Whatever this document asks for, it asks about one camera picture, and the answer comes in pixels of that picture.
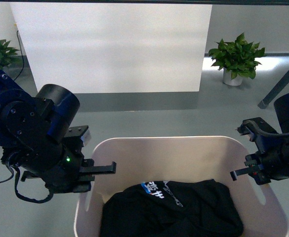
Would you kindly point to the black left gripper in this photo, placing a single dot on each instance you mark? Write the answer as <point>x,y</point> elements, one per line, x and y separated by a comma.
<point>61,166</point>

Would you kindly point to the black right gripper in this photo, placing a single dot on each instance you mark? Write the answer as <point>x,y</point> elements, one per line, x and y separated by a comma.
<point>273,162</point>

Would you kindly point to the beige plastic laundry hamper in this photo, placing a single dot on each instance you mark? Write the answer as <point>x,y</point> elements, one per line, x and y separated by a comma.
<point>181,159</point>

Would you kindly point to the blue black left robot arm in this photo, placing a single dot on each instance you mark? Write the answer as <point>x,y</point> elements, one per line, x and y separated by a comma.
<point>36,134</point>

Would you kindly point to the blue black right robot arm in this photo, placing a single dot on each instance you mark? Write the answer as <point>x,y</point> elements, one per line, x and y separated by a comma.
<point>281,106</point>

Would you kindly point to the black printed t-shirt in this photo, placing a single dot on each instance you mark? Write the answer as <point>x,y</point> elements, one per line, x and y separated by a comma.
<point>172,209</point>

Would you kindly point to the right potted green plant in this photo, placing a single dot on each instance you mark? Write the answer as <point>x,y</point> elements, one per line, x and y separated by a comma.
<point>237,59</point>

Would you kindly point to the right grey rack leg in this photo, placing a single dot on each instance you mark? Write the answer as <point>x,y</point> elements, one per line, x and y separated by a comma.
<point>280,85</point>

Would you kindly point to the black wrist camera on right gripper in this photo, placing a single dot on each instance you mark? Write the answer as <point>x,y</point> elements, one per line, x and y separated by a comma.
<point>257,127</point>

